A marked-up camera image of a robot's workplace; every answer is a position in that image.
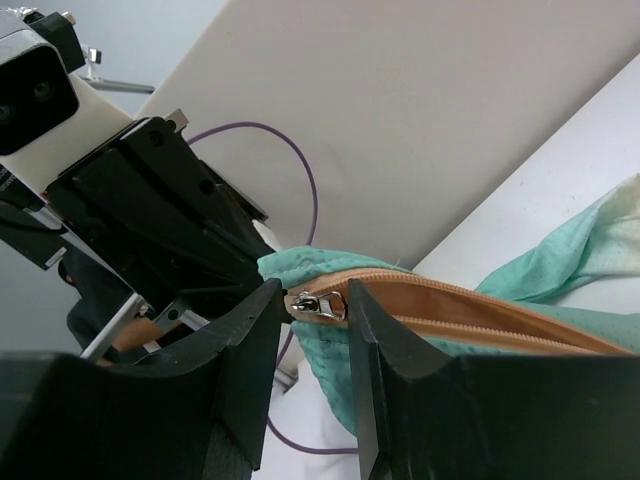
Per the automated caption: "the orange and teal jacket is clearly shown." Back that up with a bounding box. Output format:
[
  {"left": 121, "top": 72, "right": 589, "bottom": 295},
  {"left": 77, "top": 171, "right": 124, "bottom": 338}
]
[{"left": 258, "top": 177, "right": 639, "bottom": 432}]

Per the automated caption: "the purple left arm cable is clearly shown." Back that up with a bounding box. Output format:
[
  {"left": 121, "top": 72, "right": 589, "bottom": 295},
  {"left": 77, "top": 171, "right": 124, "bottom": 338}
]
[{"left": 187, "top": 121, "right": 361, "bottom": 456}]

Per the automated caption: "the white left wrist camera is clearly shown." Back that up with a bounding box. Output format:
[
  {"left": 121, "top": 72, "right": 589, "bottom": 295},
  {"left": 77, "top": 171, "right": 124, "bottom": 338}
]
[{"left": 1, "top": 28, "right": 132, "bottom": 194}]

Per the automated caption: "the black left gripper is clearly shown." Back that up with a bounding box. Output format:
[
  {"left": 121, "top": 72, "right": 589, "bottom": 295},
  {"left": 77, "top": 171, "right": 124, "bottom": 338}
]
[{"left": 0, "top": 115, "right": 281, "bottom": 361}]

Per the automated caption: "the silver zipper slider pull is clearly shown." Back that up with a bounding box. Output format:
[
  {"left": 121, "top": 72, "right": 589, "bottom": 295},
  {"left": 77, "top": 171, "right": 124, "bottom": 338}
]
[{"left": 291, "top": 291, "right": 348, "bottom": 322}]

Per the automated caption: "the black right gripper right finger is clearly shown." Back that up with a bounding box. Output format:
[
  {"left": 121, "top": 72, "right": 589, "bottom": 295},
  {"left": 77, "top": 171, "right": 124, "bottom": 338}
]
[{"left": 348, "top": 280, "right": 639, "bottom": 479}]

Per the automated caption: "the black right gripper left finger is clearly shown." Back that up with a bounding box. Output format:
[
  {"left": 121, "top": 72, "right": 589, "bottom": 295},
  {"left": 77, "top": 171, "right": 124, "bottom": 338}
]
[{"left": 1, "top": 280, "right": 285, "bottom": 479}]

